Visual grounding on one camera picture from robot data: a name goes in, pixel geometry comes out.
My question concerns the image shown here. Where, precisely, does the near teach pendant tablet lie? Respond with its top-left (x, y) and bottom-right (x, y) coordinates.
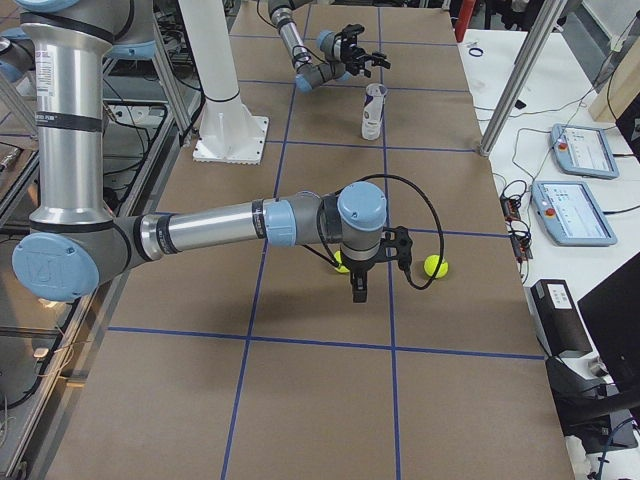
top-left (531, 181), bottom-right (617, 247)

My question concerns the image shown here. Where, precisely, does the teach pendant tablet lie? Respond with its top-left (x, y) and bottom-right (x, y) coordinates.
top-left (531, 181), bottom-right (617, 247)
top-left (550, 123), bottom-right (619, 180)

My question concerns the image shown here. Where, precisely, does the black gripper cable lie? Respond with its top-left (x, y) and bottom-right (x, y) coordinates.
top-left (349, 172), bottom-right (446, 291)

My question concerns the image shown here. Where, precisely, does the far teach pendant tablet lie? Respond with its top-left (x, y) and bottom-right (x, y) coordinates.
top-left (550, 123), bottom-right (619, 180)

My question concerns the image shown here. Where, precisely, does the black monitor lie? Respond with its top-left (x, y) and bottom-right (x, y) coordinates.
top-left (578, 254), bottom-right (639, 390)

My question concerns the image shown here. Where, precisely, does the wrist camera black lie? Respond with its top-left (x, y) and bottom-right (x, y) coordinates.
top-left (381, 226), bottom-right (413, 272)

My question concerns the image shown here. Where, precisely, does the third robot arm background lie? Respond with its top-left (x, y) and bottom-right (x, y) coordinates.
top-left (1, 27), bottom-right (36, 98)

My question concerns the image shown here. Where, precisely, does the red cylinder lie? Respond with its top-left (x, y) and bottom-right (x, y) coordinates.
top-left (454, 0), bottom-right (476, 43)

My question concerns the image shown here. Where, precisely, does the aluminium frame post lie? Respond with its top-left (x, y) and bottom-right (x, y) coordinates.
top-left (478, 0), bottom-right (581, 157)

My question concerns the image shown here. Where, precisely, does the yellow Wilson tennis ball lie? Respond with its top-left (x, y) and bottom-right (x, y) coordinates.
top-left (333, 250), bottom-right (350, 274)

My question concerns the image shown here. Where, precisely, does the clear tennis ball can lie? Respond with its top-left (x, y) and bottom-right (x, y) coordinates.
top-left (361, 83), bottom-right (387, 141)

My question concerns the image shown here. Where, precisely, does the black box with label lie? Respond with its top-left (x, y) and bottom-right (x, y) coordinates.
top-left (530, 279), bottom-right (593, 358)

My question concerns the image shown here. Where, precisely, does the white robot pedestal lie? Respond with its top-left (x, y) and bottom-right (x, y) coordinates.
top-left (179, 0), bottom-right (269, 164)

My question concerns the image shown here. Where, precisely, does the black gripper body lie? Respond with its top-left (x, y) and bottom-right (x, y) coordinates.
top-left (346, 259), bottom-right (373, 278)
top-left (334, 24), bottom-right (365, 75)

